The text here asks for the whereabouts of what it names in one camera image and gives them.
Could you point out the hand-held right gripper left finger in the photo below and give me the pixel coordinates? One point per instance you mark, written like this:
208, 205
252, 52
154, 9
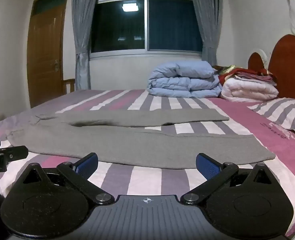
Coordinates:
87, 165

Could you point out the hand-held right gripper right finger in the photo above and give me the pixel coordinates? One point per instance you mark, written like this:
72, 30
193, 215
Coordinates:
207, 166

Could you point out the grey pants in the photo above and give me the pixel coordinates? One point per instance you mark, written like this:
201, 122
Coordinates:
137, 145

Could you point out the striped pink grey bed sheet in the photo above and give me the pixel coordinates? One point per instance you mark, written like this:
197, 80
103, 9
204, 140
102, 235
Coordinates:
147, 180

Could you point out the wooden chair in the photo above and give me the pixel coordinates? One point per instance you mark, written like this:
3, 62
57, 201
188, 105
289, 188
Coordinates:
68, 81

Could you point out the folded white quilt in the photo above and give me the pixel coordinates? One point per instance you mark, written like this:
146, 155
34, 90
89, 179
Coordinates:
247, 90

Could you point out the folded light blue duvet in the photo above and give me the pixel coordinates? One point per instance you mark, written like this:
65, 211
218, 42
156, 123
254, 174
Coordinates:
185, 82

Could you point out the red folded clothes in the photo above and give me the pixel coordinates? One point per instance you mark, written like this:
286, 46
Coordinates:
225, 76

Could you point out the striped pillow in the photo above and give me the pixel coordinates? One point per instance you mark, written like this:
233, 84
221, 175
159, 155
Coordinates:
285, 115

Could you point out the folded maroon sheets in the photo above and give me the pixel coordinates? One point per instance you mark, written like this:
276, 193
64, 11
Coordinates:
257, 78

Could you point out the brown wooden door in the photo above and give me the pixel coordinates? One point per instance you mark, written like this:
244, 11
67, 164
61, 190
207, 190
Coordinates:
46, 55

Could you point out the brown wooden headboard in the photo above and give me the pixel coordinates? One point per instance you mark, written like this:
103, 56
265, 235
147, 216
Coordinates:
290, 67

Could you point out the grey curtain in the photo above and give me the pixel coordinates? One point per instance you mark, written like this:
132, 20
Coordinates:
208, 17
82, 30

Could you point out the sliding glass window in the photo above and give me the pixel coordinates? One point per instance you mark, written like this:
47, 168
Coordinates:
172, 22

